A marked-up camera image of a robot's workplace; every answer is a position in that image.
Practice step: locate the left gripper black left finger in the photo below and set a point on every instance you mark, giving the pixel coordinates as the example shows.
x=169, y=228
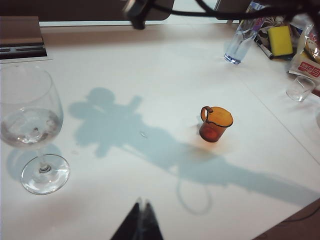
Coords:
x=132, y=225

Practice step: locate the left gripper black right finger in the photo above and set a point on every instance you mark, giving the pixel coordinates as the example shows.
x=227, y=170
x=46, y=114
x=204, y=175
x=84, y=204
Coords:
x=151, y=225

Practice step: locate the small amber glass measuring cup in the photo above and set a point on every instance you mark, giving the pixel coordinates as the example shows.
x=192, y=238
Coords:
x=212, y=130

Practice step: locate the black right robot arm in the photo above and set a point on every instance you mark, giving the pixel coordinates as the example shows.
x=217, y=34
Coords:
x=275, y=11

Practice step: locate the clear wine glass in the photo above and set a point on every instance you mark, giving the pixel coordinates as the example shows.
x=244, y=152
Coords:
x=42, y=162

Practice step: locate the clear plastic water bottle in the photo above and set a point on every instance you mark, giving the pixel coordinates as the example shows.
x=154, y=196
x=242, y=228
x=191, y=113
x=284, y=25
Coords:
x=238, y=45

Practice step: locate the clear ice cubes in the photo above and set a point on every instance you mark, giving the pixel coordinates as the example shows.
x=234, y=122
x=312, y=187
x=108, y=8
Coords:
x=27, y=130

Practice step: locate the black marker pen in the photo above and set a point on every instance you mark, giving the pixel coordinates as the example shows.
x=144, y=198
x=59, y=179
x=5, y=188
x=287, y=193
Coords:
x=265, y=51

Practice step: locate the brown desk partition panel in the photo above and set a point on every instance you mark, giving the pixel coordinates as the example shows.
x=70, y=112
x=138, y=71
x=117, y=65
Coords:
x=225, y=5
x=75, y=10

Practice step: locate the crumpled brown cloth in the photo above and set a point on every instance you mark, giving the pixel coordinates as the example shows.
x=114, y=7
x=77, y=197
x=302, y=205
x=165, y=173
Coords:
x=262, y=31

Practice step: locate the printed plastic sponge package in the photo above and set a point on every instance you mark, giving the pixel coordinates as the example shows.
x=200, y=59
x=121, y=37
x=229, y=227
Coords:
x=307, y=65

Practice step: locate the loose yellow scouring sponge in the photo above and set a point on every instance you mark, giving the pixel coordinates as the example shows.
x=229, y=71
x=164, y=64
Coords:
x=280, y=41

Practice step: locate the white plastic bag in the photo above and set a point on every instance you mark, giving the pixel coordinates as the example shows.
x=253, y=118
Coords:
x=300, y=25

